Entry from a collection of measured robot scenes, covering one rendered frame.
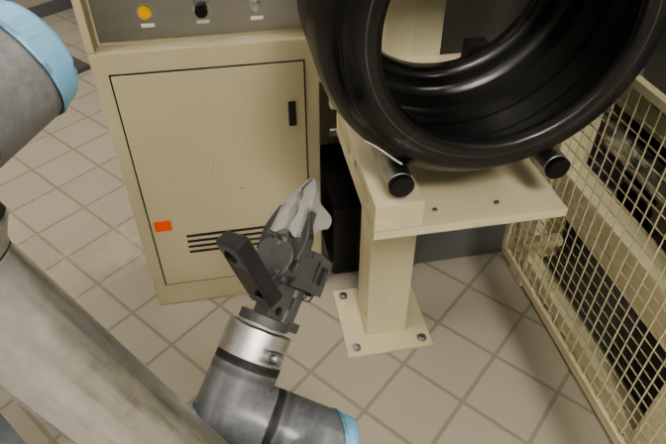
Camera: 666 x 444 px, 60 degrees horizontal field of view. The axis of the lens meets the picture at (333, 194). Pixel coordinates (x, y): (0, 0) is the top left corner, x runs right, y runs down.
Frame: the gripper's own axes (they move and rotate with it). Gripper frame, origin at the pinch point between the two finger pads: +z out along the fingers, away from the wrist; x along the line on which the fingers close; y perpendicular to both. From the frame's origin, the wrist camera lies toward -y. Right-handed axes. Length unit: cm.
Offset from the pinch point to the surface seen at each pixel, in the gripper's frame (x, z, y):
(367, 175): -9.4, 10.0, 21.1
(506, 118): 5.3, 30.1, 35.3
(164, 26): -71, 34, 2
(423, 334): -40, -10, 105
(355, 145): -16.8, 16.4, 22.7
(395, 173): -0.3, 9.8, 17.5
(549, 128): 18.2, 24.3, 27.0
